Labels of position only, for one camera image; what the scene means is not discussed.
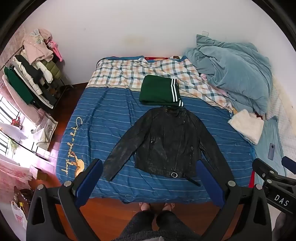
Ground white fluffy blanket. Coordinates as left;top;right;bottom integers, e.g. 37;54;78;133
266;74;296;161

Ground person's legs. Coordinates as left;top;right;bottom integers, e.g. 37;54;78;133
114;210;202;241

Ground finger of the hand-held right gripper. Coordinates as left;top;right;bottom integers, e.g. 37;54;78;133
252;158;279;184
281;156;296;175

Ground dark green hanging garment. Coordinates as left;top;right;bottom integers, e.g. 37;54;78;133
4;67;34;105

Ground white plastic bag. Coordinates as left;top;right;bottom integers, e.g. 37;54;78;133
10;200;28;230

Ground black clothes rack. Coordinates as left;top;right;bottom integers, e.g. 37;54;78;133
2;29;75;110

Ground red flower pot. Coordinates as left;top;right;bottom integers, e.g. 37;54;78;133
11;116;23;129

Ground green garment white stripes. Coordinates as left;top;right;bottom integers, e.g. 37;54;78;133
139;75;184;108

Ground black leather jacket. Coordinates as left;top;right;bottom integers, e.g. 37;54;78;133
103;107;235;186

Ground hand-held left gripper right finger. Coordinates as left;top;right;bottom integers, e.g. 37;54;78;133
196;159;272;241

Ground light blue sheet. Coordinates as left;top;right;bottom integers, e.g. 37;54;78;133
251;116;287;178

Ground white fluffy folded cloth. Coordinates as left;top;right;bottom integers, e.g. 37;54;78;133
229;109;265;145

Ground person's right forearm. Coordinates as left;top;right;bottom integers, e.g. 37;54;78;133
275;212;296;241

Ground white printed cloth bag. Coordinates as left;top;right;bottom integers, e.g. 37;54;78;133
32;113;58;151

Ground teal duvet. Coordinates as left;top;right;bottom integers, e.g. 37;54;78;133
184;34;272;116

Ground plaid quilt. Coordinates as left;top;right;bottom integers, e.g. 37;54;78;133
89;56;234;112

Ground pink fleece coat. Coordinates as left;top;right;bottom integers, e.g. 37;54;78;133
23;29;55;63

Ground olive puffer jacket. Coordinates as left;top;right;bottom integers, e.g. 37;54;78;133
45;61;62;80

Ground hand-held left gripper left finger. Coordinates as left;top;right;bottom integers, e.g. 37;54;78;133
26;159;103;241

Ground bed with blue striped sheet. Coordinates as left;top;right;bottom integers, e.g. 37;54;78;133
55;55;287;205

